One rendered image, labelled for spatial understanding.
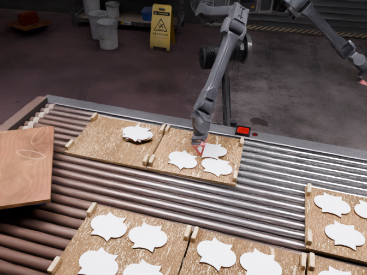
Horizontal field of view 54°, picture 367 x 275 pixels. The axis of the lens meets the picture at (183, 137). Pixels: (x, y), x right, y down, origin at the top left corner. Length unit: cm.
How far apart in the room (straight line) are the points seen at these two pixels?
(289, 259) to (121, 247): 60
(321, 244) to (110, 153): 100
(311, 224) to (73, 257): 90
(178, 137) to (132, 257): 75
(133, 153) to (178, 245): 58
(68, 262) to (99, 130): 81
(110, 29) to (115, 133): 353
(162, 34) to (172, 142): 362
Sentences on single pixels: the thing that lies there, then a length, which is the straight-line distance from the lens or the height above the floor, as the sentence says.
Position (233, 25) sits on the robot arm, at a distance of 171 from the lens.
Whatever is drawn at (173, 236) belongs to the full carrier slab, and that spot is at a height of 94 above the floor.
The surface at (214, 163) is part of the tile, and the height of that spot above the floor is 94.
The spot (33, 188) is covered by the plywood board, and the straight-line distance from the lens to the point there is 151.
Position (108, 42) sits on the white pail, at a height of 12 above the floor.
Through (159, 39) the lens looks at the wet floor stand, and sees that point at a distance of 537.
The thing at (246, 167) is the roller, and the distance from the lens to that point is 176.
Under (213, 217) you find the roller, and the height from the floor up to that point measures 91.
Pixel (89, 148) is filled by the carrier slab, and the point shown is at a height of 94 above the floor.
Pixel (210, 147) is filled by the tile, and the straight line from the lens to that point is 180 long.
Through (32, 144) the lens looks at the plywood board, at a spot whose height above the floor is 104.
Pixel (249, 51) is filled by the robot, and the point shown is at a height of 116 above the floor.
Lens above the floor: 202
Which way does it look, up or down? 35 degrees down
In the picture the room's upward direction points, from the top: 2 degrees clockwise
